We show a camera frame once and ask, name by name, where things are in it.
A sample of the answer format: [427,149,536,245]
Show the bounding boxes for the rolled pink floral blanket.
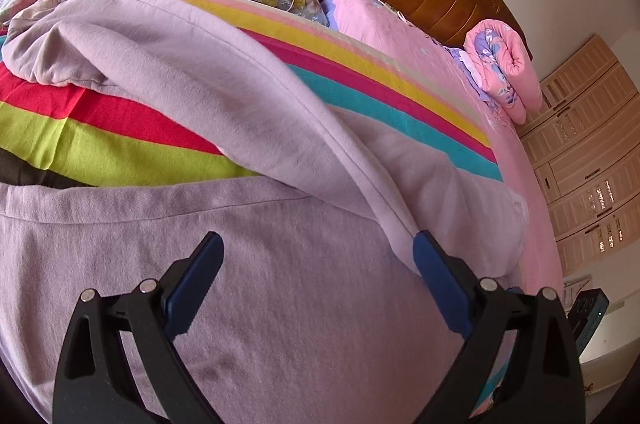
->
[463,19,544,125]

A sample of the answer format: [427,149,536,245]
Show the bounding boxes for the light wooden wardrobe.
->
[518,34,640,275]

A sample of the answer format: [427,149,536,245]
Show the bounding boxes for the lilac fleece pants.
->
[1,0,528,423]

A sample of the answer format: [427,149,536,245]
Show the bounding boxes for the pink bed sheet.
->
[322,0,563,292]

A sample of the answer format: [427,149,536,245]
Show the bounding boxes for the rainbow striped blanket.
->
[1,0,506,190]

